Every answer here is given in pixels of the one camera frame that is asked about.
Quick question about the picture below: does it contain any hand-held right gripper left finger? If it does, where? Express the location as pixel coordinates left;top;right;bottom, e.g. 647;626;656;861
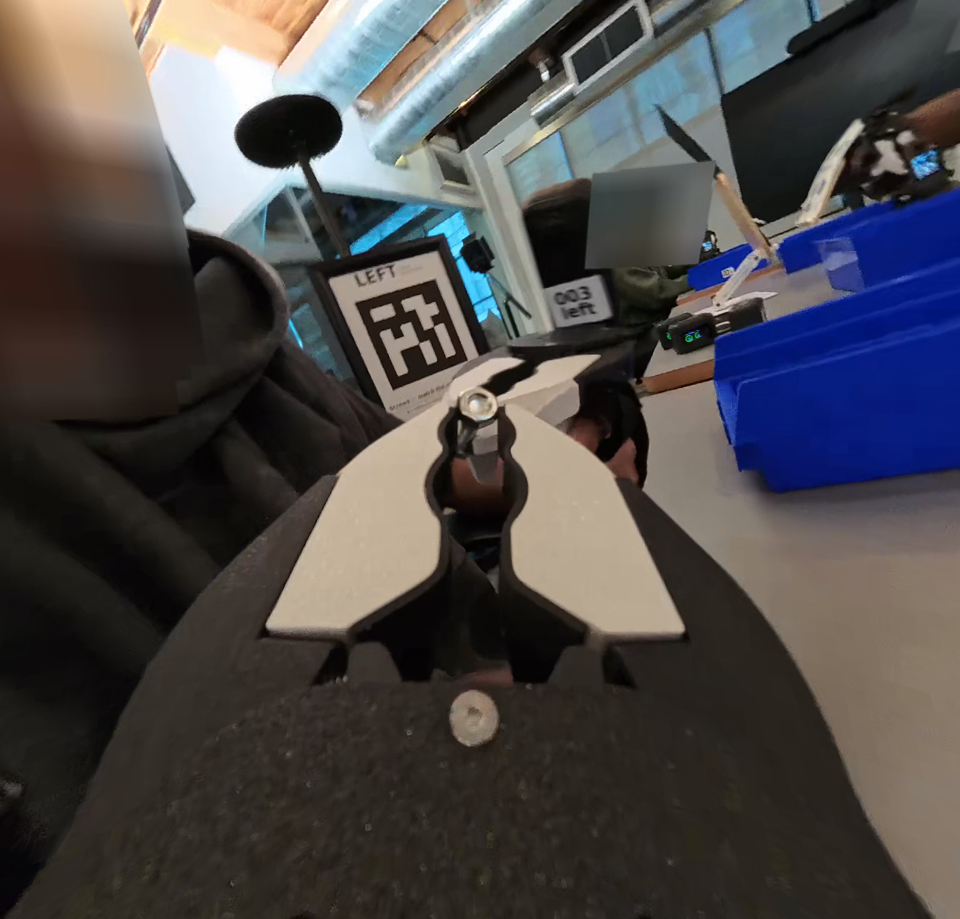
264;405;462;678

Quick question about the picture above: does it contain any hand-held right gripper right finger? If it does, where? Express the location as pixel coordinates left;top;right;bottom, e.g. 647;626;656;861
497;409;689;682

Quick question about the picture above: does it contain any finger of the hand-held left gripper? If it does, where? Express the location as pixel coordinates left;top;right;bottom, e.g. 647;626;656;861
448;355;528;412
498;354;603;429

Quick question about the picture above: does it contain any large silver hex bolt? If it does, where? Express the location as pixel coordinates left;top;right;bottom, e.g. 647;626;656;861
453;416;502;487

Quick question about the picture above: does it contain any blue plastic bin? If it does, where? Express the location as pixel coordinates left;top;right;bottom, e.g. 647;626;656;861
778;186;960;295
711;272;960;495
687;257;753;292

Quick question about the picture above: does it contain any wood-edged grey desk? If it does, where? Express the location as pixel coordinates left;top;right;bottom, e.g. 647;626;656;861
639;247;796;397

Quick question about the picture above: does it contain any person's left hand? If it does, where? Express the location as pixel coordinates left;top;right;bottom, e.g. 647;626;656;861
448;415;640;519

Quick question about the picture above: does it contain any black framed marker sign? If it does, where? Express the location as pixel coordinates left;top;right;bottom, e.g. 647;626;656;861
307;236;494;419

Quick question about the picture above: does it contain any black power station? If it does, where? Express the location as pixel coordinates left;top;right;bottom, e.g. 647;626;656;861
657;316;715;356

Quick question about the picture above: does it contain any brown office chair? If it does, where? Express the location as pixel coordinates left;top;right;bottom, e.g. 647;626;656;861
522;178;595;292

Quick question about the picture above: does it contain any black box device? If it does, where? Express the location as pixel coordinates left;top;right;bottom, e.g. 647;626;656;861
711;296;768;337

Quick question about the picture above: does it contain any clear plastic divider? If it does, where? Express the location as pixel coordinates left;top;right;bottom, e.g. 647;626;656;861
815;235;866;292

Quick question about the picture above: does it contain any black panel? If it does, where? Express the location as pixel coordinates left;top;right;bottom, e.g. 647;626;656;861
718;30;960;224

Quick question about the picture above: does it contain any white air vent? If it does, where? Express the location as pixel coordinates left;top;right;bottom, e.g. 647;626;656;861
561;0;655;97

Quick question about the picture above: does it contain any black disc floor lamp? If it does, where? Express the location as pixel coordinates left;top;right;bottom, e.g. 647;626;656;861
234;92;354;260

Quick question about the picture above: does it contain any silver spiral air duct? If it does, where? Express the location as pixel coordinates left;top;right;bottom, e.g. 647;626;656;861
366;0;751;164

